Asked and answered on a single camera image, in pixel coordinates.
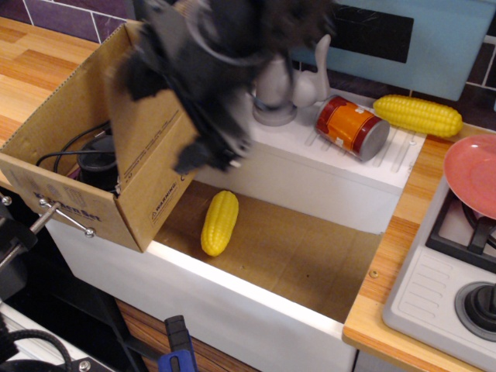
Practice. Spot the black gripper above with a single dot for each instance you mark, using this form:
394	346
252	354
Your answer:
201	57

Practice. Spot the brown cardboard kitchen set box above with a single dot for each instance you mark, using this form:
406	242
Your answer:
148	135

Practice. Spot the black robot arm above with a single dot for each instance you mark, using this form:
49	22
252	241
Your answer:
285	25

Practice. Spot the black round device in box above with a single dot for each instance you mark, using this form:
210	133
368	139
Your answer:
97	163

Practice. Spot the yellow toy corn in sink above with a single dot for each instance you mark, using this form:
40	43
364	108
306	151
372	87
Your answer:
219	223

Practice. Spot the grey toy faucet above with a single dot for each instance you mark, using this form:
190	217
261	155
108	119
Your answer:
280	90

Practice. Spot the red orange toy can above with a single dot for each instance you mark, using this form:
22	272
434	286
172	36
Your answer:
351	127

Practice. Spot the white toy sink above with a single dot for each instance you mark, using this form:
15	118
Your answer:
310	220

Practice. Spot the black clamp body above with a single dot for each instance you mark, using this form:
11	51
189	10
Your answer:
13	271

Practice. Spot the yellow toy corn on counter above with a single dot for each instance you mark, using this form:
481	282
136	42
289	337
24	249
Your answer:
419	115

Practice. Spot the light blue chalkboard panel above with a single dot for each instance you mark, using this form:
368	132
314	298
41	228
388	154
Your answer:
424	46

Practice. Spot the pink toy plate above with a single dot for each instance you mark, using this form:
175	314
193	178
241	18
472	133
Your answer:
469	169

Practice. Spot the white toy stove top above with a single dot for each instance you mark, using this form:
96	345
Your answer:
421	303

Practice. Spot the black stove burner grate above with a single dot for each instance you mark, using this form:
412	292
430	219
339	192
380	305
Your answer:
463	234

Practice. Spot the black stove knob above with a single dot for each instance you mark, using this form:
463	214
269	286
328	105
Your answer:
475	308

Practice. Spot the metal clamp screw handle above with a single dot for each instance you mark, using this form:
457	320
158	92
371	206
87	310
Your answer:
54	208

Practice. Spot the blue black clamp handle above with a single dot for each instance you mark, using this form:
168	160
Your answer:
181	357

